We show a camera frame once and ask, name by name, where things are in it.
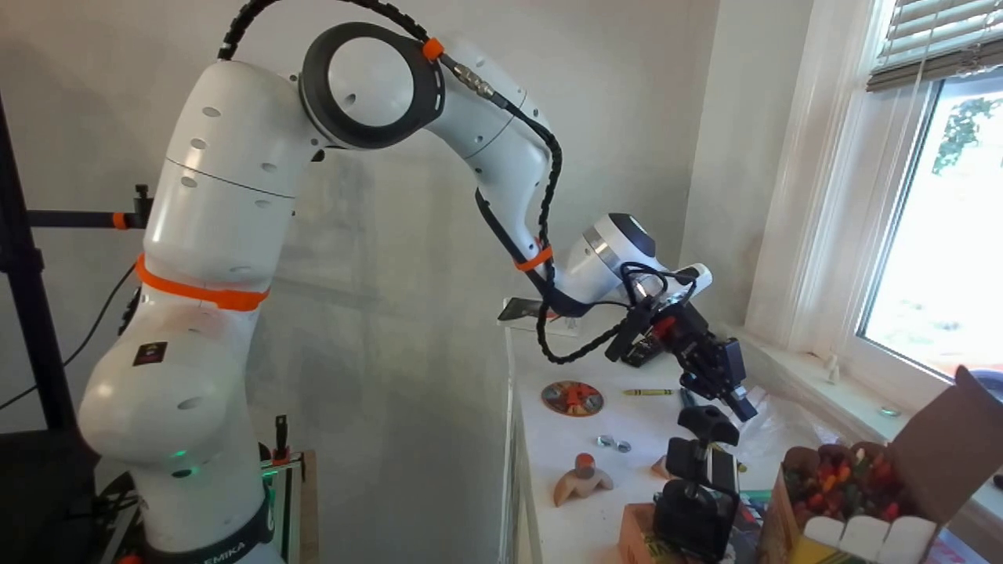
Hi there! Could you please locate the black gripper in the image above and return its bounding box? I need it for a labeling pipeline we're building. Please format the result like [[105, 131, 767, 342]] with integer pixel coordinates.
[[604, 302, 759, 422]]

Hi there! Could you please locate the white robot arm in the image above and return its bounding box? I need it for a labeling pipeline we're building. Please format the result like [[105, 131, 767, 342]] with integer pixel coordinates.
[[77, 0, 754, 564]]

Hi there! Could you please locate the green crayon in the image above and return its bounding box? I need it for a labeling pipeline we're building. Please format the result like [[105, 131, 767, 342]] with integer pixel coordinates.
[[623, 390, 674, 397]]

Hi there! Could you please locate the cardboard box of toys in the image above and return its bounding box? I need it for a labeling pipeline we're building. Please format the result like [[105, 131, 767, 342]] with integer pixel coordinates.
[[759, 366, 1003, 564]]

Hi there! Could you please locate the wooden tray box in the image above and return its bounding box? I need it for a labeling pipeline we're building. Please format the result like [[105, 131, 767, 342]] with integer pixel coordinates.
[[617, 504, 677, 564]]

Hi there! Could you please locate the colourful round disc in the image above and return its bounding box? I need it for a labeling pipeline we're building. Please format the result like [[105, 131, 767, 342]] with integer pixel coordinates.
[[542, 379, 604, 416]]

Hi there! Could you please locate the small figurine toy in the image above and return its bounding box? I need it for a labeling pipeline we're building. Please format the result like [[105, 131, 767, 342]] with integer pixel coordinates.
[[552, 451, 614, 509]]

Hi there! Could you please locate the bird picture book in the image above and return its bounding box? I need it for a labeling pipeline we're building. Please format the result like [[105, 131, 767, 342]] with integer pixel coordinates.
[[498, 297, 542, 322]]

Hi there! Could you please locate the window blind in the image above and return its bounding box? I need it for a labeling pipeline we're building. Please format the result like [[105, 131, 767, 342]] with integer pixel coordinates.
[[867, 0, 1003, 91]]

